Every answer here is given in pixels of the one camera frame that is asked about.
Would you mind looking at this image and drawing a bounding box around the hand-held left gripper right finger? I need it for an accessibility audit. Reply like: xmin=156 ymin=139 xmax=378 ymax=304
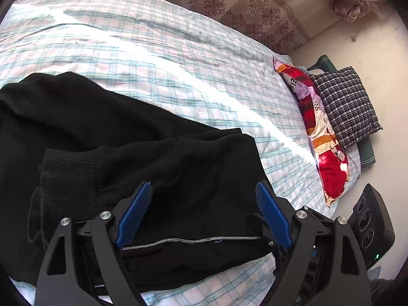
xmin=256 ymin=181 xmax=372 ymax=306

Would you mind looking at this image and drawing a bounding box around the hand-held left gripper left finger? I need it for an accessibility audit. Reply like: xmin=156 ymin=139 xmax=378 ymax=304
xmin=35 ymin=182 xmax=151 ymax=306

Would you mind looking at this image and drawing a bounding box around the black sweater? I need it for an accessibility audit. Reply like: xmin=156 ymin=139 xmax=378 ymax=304
xmin=0 ymin=72 xmax=283 ymax=294

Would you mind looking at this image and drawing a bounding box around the black speaker box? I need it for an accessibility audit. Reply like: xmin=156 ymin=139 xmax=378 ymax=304
xmin=346 ymin=183 xmax=396 ymax=270

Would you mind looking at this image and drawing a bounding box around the colourful floral pillow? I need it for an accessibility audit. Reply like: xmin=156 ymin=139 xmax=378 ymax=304
xmin=272 ymin=56 xmax=351 ymax=207

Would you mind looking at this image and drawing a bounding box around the green mat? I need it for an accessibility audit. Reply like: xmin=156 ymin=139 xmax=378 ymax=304
xmin=306 ymin=54 xmax=377 ymax=168

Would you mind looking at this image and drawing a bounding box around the dark checked pillow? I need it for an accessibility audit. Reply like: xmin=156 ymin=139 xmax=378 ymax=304
xmin=309 ymin=66 xmax=383 ymax=150

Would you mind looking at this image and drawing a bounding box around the brown patterned curtain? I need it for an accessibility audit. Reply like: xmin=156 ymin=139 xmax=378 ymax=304
xmin=19 ymin=0 xmax=311 ymax=55

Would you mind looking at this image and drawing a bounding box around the crumpled cloth bundle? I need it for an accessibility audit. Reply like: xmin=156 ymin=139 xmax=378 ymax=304
xmin=331 ymin=0 xmax=373 ymax=41

